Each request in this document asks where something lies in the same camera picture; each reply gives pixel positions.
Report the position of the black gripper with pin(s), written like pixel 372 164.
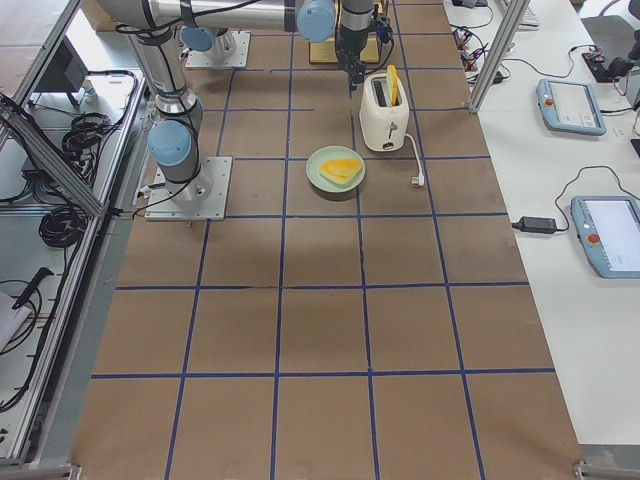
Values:
pixel 348 42

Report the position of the white toaster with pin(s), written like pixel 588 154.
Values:
pixel 383 124

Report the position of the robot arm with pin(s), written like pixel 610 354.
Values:
pixel 173 142
pixel 151 22

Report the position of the bread slice in toaster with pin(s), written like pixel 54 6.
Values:
pixel 393 85

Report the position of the light green plate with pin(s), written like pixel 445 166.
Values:
pixel 328 153

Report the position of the bread slice on plate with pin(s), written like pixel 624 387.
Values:
pixel 341 171

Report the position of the far teach pendant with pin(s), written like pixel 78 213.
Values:
pixel 570 107

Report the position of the teach pendant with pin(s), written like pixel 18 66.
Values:
pixel 608 230
pixel 570 107

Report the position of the black power adapter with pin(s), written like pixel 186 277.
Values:
pixel 542 225

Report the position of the near teach pendant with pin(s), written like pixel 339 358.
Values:
pixel 608 230

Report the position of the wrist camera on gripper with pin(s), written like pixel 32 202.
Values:
pixel 383 29

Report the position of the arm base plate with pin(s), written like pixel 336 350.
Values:
pixel 204 198
pixel 229 51

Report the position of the aluminium frame post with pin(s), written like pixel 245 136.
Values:
pixel 498 49

